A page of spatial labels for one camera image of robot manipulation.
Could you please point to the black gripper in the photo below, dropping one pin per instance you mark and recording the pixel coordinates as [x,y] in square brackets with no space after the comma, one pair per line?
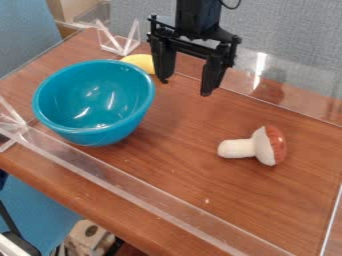
[213,44]

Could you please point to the white brown toy mushroom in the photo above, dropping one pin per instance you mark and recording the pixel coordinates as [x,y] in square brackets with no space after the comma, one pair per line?
[266,145]

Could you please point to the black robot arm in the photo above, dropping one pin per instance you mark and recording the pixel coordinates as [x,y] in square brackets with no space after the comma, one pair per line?
[197,15]

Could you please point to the blue bowl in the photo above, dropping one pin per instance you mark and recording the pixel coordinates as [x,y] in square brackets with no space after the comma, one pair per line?
[94,101]

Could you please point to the yellow toy banana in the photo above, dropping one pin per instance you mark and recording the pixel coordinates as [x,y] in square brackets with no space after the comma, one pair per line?
[142,60]

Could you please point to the clear acrylic back barrier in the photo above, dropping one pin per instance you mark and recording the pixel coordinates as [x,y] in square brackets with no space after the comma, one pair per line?
[291,85]

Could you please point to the clear acrylic barrier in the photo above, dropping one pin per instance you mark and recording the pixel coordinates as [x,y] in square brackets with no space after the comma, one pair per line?
[291,85]
[186,216]

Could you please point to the clear acrylic front barrier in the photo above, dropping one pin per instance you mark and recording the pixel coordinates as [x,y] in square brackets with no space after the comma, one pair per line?
[186,216]

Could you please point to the white block under table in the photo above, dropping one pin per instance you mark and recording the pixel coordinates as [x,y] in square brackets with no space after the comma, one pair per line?
[88,240]

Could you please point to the clear acrylic corner bracket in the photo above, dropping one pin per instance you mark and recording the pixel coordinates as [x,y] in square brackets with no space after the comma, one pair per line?
[116,44]

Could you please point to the clear acrylic left bracket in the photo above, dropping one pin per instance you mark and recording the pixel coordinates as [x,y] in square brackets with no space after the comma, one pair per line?
[11,124]

